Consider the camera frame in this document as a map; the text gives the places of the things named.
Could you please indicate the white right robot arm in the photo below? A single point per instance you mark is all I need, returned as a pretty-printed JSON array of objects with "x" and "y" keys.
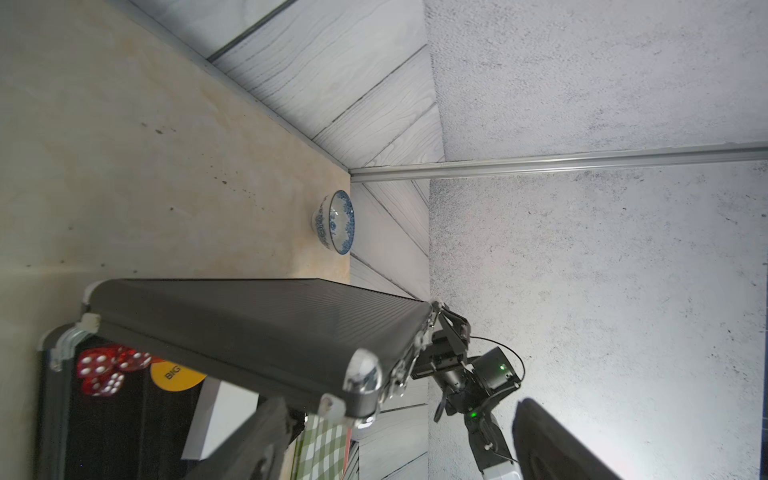
[{"x": 474, "y": 374}]

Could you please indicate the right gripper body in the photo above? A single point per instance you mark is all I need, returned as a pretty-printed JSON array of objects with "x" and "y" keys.
[{"x": 447, "y": 348}]

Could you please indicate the yellow dealer button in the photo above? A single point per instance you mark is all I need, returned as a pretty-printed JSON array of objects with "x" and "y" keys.
[{"x": 172, "y": 377}]

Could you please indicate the black poker case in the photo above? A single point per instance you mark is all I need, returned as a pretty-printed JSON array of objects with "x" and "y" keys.
[{"x": 318, "y": 346}]

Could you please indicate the blue white porcelain bowl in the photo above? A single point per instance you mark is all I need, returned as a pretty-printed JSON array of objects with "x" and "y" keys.
[{"x": 334, "y": 222}]

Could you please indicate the white card deck box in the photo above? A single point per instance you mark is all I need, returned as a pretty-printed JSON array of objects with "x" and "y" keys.
[{"x": 221, "y": 409}]

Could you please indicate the red translucent dice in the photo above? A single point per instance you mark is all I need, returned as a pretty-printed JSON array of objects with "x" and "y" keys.
[{"x": 102, "y": 370}]

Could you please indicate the green white checkered cloth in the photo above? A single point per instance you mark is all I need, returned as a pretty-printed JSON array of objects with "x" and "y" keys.
[{"x": 321, "y": 451}]

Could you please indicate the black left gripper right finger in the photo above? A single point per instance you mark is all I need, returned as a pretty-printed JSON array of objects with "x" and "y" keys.
[{"x": 547, "y": 450}]

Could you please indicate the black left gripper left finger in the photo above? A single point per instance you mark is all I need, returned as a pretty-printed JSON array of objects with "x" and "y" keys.
[{"x": 254, "y": 451}]

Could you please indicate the right aluminium corner post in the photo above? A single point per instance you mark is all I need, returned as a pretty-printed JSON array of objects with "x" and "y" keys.
[{"x": 679, "y": 156}]

